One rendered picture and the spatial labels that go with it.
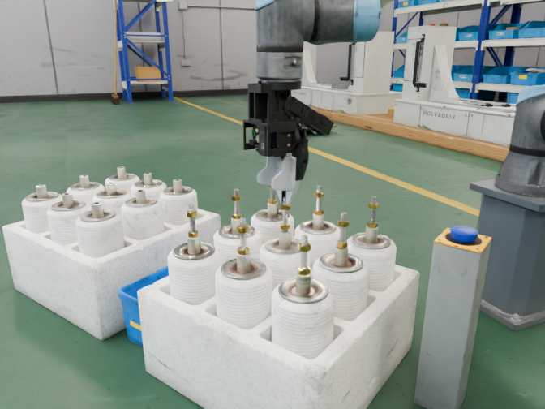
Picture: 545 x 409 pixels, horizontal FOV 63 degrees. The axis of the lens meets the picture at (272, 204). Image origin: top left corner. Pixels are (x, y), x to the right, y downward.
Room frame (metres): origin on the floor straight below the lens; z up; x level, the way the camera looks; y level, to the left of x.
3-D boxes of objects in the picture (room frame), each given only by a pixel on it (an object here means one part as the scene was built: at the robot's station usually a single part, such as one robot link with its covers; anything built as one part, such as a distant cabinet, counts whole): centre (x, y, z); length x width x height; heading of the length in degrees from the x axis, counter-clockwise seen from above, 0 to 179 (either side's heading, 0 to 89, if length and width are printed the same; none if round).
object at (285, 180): (0.73, -0.02, 0.38); 0.06 x 0.03 x 0.09; 127
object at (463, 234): (0.64, -0.30, 0.32); 0.04 x 0.04 x 0.02
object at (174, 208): (1.11, 0.25, 0.16); 0.10 x 0.10 x 0.18
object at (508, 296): (0.97, -0.59, 0.15); 0.19 x 0.19 x 0.30; 24
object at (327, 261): (0.68, -0.12, 0.25); 0.08 x 0.08 x 0.01
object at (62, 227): (0.99, 0.48, 0.16); 0.10 x 0.10 x 0.18
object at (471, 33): (6.46, -2.86, 0.90); 0.50 x 0.38 x 0.21; 114
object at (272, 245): (0.76, -0.02, 0.25); 0.08 x 0.08 x 0.01
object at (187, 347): (0.76, -0.02, 0.09); 0.39 x 0.39 x 0.18; 53
